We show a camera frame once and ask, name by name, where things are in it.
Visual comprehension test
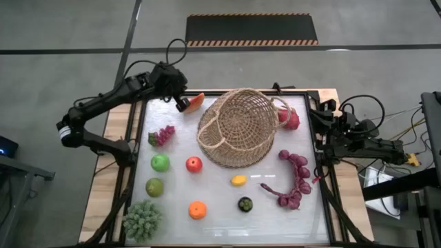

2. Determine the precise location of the black aluminium table frame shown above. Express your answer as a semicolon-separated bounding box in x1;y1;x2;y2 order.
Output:
84;81;373;248

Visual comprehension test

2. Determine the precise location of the green pear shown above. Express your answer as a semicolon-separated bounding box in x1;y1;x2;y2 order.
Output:
145;177;165;198

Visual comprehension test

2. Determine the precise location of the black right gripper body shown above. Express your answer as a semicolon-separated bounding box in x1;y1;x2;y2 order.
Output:
319;99;358;138

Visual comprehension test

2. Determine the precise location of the yellow power plug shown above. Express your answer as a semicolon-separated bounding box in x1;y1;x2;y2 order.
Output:
405;153;421;167

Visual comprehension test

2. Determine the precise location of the orange papaya slice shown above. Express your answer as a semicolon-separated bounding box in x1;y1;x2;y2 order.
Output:
184;92;206;114

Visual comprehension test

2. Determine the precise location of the black hazard-striped floor mat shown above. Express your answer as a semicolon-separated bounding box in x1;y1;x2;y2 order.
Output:
185;12;319;48

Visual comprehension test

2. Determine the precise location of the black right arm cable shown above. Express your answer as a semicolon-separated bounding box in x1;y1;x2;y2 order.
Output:
338;94;386;136

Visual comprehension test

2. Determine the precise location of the red dragon fruit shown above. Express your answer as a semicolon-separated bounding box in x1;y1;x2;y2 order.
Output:
277;107;301;131

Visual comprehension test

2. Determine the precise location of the orange fruit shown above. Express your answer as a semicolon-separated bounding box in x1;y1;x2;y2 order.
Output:
188;200;207;220

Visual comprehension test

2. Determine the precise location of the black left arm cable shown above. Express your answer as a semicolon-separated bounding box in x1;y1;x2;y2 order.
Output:
74;38;188;107

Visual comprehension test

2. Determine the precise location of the yellow floor cable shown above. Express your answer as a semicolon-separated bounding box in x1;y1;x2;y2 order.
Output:
388;116;428;142

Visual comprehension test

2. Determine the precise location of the white box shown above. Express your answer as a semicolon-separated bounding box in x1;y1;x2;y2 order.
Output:
363;166;402;220

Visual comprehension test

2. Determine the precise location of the black device with blue light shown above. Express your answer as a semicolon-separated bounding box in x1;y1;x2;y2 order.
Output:
0;135;20;159

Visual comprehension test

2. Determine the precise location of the black desk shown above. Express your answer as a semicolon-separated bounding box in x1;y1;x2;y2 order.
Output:
361;167;441;248

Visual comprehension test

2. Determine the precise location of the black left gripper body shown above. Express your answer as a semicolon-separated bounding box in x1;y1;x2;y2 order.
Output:
150;61;189;103

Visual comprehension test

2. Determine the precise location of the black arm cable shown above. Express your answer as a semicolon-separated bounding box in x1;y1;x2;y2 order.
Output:
338;94;386;136
74;38;188;107

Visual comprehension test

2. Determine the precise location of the woven wicker basket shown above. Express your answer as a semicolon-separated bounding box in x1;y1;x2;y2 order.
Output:
196;87;294;169

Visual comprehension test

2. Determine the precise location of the grey desk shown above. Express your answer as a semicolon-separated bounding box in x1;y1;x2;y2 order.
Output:
0;154;56;242

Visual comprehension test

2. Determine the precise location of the yellow lemon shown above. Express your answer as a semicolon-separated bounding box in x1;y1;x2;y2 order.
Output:
230;174;248;187

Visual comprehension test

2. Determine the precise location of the long purple grape bunch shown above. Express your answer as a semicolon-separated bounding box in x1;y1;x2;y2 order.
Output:
260;149;313;211

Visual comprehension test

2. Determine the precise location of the red apple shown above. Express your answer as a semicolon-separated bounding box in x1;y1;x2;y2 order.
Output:
185;156;203;174

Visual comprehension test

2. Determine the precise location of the green apple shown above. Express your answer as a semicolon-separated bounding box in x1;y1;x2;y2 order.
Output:
150;154;171;173

